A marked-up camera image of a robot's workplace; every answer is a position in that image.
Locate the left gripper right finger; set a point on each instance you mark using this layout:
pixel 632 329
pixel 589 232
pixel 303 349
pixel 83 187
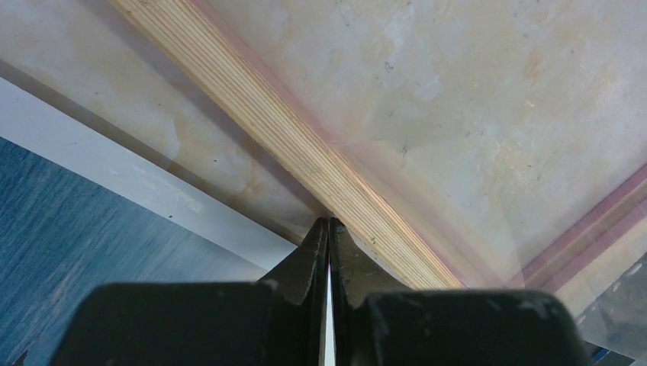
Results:
pixel 380 321

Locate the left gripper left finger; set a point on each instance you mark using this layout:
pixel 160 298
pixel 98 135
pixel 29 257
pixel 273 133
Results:
pixel 276 320

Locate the landscape photo print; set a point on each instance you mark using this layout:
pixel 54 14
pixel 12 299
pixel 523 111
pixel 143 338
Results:
pixel 79 211

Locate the pink wooden picture frame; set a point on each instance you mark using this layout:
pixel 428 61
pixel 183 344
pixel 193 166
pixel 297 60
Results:
pixel 206 53

